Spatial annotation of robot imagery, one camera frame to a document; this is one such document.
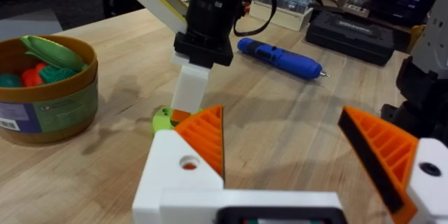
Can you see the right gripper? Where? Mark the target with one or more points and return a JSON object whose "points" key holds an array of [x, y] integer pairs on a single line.
{"points": [[213, 14]]}

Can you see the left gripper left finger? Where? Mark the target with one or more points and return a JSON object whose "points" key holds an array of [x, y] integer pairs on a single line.
{"points": [[168, 168]]}

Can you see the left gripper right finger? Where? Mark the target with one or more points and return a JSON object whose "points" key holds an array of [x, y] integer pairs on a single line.
{"points": [[388, 154]]}

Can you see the blue electric screwdriver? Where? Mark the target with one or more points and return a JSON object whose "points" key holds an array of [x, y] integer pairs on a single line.
{"points": [[283, 59]]}

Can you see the green disc with holes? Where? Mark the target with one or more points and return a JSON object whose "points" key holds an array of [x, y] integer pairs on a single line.
{"points": [[159, 120]]}

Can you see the cream flat box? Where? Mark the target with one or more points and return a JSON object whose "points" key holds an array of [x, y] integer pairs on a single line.
{"points": [[276, 15]]}

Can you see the black tool case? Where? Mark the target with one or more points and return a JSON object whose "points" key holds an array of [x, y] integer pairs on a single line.
{"points": [[350, 36]]}

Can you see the clear plastic box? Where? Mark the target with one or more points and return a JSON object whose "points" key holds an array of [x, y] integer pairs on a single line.
{"points": [[280, 1]]}

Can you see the brown tub of toys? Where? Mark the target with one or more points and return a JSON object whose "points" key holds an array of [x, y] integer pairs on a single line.
{"points": [[49, 112]]}

